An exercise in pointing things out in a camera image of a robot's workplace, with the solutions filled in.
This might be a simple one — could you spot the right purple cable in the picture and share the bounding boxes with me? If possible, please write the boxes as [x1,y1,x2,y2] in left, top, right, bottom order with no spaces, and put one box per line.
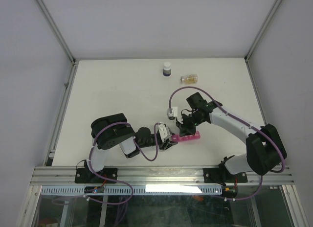
[168,87,287,173]

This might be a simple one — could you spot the clear bottle yellow pills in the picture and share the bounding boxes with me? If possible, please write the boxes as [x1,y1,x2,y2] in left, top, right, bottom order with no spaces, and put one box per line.
[180,74,198,85]

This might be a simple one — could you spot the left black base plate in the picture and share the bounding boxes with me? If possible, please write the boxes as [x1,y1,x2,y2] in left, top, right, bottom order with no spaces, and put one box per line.
[74,167,118,185]

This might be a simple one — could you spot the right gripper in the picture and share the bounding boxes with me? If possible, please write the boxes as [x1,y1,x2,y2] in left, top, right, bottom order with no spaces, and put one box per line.
[176,111,204,137]

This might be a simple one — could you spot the aluminium mounting rail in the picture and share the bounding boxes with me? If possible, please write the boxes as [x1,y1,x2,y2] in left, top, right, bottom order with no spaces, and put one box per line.
[30,166,294,186]

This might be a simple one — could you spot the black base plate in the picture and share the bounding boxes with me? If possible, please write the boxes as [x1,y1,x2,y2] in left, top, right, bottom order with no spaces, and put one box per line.
[203,167,248,186]
[74,167,118,185]

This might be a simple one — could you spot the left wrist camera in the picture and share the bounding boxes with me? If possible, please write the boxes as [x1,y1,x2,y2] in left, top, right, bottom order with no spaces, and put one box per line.
[158,123,172,142]

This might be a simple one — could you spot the pink weekly pill organizer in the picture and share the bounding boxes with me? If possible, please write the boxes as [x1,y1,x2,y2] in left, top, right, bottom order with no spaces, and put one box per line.
[171,131,201,143]

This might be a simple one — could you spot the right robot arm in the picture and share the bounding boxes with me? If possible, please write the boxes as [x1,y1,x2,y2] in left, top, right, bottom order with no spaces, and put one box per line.
[176,92,287,184]

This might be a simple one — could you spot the white cap dark bottle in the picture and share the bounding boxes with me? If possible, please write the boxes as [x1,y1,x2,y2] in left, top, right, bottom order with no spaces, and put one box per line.
[162,62,172,77]

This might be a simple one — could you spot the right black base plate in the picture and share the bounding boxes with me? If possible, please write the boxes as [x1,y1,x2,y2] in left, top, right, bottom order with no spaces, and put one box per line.
[203,167,248,186]

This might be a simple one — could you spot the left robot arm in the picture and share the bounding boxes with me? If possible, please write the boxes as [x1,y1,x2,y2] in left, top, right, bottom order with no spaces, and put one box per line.
[84,113,177,182]

